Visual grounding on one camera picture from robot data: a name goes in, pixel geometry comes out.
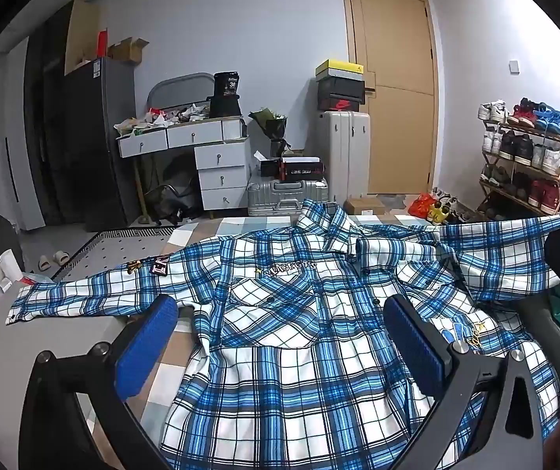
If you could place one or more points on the open cardboard box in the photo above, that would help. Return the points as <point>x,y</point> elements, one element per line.
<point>129,50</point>

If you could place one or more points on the black refrigerator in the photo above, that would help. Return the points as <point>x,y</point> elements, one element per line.
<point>98,96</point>

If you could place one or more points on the grey mirror headboard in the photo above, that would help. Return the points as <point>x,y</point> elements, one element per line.
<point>185,90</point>

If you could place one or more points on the black bag under desk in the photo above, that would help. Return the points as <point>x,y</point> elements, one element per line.
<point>165,202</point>

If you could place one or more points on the shoe rack with shoes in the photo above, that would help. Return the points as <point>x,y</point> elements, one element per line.
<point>521,151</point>

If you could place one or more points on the beige slippers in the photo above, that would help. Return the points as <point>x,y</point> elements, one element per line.
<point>59,258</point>

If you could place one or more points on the blue white plaid shirt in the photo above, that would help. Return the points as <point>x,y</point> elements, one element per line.
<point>293,366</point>

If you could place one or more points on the white drawer desk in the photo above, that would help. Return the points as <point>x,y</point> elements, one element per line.
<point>222,152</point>

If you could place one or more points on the orange plastic bag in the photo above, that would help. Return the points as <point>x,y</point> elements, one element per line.
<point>421,206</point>

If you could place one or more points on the black box on suitcase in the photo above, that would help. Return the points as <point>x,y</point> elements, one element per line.
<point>290,169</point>

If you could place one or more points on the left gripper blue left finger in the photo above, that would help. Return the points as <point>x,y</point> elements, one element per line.
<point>53,430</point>

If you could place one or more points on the black gift bag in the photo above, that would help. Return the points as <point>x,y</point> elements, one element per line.
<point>225,100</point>

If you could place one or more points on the silver flat suitcase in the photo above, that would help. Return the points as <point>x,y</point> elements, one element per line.
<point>268,197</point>

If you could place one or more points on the small cardboard box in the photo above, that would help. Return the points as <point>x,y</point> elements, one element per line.
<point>367,205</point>

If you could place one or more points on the white paper cup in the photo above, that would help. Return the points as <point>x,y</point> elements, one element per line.
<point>10,267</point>

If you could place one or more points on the wooden door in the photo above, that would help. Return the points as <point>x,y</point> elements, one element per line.
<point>394,41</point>

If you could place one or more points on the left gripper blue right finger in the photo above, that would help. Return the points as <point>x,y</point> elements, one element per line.
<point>507,433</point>

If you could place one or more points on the dark flower bouquet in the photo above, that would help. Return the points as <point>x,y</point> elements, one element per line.
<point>274,128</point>

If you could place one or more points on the checkered brown blue bedsheet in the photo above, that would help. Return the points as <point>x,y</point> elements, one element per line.
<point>111,248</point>

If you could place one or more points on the yellow lid shoebox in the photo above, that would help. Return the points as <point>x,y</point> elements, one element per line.
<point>339,69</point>

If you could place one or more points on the black red shoebox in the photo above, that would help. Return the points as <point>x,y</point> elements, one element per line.
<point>340,94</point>

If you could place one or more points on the white upright suitcase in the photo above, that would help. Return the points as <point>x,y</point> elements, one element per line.
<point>342,141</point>

